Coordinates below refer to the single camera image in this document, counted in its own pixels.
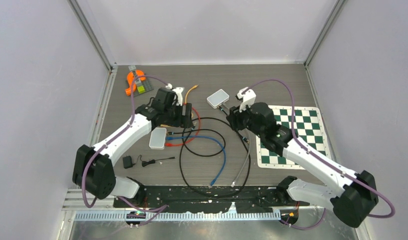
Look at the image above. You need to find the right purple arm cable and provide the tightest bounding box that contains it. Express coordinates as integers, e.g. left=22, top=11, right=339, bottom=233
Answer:
left=247, top=78, right=397, bottom=231

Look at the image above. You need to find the green white chessboard mat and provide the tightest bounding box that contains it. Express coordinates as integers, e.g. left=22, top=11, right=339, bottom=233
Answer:
left=256, top=105, right=331, bottom=170

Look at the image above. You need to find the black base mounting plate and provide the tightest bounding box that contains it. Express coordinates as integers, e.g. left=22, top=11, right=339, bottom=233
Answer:
left=113, top=185, right=308, bottom=214

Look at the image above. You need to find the red ethernet cable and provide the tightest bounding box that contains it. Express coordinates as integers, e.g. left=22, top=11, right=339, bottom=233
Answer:
left=164, top=107, right=202, bottom=148

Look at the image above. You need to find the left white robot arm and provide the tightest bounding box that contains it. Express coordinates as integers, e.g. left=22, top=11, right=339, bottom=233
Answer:
left=72, top=85, right=193, bottom=208

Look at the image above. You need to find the blue ethernet cable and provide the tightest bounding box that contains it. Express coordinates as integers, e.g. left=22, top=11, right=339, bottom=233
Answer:
left=164, top=135, right=227, bottom=189

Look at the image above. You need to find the black power adapter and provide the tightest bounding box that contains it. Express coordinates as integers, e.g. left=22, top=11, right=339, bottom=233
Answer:
left=122, top=155, right=175, bottom=169

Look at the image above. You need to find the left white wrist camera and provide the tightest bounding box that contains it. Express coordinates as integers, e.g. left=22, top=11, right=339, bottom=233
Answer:
left=165, top=83, right=184, bottom=106

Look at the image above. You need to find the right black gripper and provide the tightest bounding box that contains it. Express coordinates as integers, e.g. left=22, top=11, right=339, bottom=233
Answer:
left=226, top=100, right=264, bottom=138

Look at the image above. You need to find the grey ethernet cable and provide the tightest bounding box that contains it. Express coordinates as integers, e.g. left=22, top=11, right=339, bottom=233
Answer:
left=222, top=103, right=251, bottom=189

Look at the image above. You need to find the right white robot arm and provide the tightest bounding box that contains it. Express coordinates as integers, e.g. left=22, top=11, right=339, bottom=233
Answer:
left=226, top=102, right=379, bottom=228

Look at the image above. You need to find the orange S-shaped block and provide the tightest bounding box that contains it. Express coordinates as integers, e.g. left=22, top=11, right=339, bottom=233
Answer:
left=125, top=70, right=146, bottom=97

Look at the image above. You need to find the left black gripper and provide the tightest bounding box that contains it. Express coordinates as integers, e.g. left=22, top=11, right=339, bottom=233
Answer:
left=164, top=101, right=192, bottom=129

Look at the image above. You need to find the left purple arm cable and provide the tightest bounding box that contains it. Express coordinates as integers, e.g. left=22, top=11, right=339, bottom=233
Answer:
left=81, top=74, right=173, bottom=228

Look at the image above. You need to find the grey lego baseplate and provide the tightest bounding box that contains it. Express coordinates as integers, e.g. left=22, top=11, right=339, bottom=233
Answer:
left=125, top=65, right=154, bottom=97

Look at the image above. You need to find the black cable with green plug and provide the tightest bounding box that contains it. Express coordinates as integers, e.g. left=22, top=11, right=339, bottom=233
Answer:
left=179, top=105, right=252, bottom=199

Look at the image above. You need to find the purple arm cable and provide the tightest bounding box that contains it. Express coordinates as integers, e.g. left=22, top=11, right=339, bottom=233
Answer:
left=81, top=74, right=173, bottom=228
left=247, top=78, right=397, bottom=231

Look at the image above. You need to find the long black ethernet cable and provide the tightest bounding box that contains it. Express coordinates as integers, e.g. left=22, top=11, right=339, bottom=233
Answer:
left=165, top=128, right=226, bottom=158

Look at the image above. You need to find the white network switch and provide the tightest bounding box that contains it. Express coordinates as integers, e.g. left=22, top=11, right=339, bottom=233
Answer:
left=149, top=127, right=167, bottom=150
left=206, top=89, right=230, bottom=109

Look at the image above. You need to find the lime green lego brick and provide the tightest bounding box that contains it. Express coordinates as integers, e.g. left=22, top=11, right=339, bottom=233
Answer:
left=136, top=85, right=146, bottom=94

